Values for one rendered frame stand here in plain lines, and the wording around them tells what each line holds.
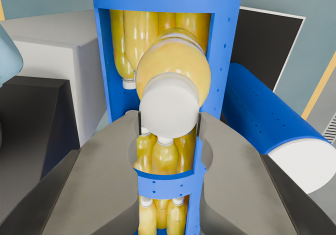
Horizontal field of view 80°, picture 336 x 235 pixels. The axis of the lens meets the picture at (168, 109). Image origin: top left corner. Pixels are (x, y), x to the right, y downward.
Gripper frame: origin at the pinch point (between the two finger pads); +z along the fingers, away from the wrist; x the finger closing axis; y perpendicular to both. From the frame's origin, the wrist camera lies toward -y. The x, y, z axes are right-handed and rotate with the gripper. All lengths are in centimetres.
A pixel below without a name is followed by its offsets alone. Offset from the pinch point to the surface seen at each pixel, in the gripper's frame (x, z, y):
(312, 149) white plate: 48, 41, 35
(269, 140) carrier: 36, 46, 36
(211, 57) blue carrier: 7.3, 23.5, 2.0
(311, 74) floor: 116, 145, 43
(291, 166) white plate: 44, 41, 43
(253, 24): 55, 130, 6
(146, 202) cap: -6, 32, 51
